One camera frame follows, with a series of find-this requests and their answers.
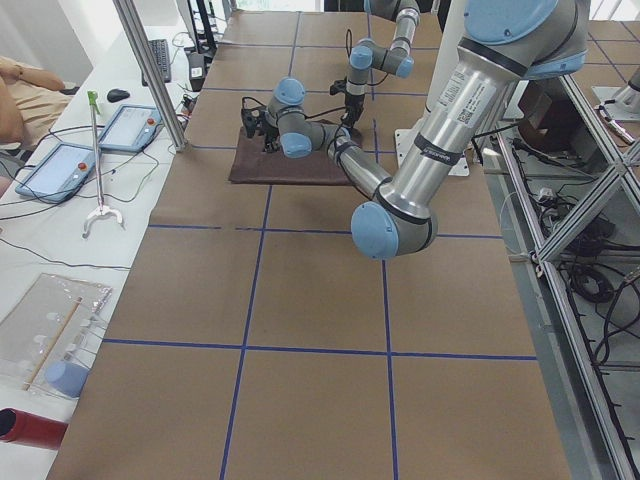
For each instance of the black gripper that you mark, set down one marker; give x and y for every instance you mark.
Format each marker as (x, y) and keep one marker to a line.
(270, 133)
(354, 102)

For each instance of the brown t-shirt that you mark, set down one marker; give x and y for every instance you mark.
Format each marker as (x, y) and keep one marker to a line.
(252, 165)

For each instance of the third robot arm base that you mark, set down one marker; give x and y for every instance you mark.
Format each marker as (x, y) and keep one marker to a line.
(618, 105)

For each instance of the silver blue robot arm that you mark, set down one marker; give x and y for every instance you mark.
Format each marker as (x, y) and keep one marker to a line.
(502, 42)
(390, 45)

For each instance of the far teach pendant tablet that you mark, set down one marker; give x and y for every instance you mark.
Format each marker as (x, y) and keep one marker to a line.
(130, 129)

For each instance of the teach pendant tablet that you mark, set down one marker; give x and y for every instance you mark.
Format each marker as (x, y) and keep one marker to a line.
(59, 175)
(130, 129)

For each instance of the black keyboard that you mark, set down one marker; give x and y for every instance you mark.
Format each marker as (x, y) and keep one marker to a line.
(160, 52)

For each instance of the black computer mouse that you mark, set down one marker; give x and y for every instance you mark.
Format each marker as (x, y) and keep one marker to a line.
(116, 95)

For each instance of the reacher grabber stick tool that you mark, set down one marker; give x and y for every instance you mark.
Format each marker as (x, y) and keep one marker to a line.
(102, 210)

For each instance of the near teach pendant tablet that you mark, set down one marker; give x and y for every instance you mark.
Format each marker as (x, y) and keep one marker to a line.
(59, 175)

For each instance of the seated person in beige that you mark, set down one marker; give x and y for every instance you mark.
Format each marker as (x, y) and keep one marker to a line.
(32, 100)

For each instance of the clear plastic bag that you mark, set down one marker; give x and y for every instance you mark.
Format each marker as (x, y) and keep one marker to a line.
(58, 319)

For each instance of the blue plastic cup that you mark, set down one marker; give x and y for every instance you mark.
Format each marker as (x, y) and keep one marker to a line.
(67, 378)

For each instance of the red cylinder tube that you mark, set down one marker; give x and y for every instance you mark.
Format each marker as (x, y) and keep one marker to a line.
(32, 430)

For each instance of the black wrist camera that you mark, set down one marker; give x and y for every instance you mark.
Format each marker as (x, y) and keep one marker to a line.
(252, 116)

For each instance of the aluminium frame post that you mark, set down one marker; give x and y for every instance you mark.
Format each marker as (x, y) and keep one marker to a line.
(138, 41)

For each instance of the aluminium frame rail structure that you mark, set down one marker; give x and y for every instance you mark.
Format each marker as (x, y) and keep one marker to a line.
(577, 215)

